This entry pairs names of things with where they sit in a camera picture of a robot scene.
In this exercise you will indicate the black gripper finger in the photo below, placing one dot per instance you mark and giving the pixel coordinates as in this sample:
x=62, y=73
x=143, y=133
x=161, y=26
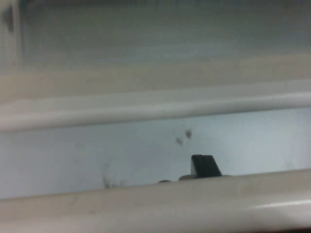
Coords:
x=206, y=166

